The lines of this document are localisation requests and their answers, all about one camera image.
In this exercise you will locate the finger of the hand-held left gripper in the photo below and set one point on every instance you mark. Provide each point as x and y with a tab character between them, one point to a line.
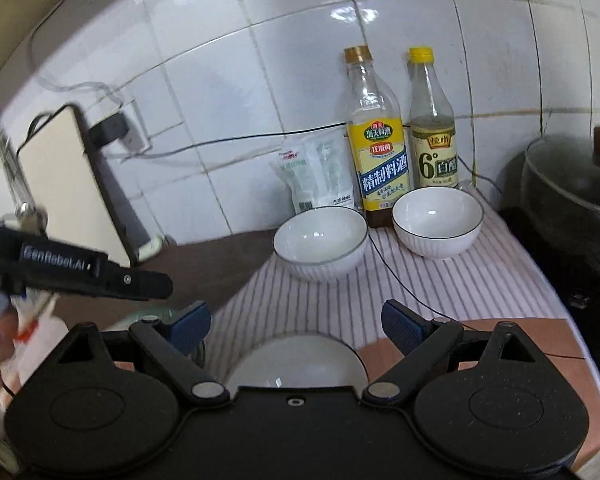
140	282

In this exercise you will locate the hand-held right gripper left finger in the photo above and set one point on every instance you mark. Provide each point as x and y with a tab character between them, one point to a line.
190	327

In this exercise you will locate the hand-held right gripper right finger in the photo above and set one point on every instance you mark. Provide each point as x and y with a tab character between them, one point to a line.
405	327

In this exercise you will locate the white ribbed bowl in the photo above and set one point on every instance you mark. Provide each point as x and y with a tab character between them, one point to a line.
322	245
290	360
437	225

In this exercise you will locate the metal ladle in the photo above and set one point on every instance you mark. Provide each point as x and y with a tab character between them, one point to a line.
30	217

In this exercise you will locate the white cutting board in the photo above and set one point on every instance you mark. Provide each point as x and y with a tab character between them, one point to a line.
65	170

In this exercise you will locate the black power adapter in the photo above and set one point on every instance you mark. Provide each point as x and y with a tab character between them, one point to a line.
107	130

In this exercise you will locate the yellow label cooking wine bottle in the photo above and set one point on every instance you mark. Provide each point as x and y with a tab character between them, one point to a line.
380	170

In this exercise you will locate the yellow cap vinegar bottle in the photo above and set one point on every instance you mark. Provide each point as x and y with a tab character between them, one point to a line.
435	160

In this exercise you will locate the white salt bag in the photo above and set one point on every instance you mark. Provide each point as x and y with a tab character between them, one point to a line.
310	175

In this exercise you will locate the black cooking pot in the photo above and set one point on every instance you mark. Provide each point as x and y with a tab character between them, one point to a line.
570	240

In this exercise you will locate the black gas stove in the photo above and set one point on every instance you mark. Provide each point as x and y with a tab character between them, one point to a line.
595	320

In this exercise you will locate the glass pot lid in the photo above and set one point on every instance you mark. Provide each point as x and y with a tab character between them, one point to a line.
570	175

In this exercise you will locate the white wall socket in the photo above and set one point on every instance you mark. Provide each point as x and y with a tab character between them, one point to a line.
140	135

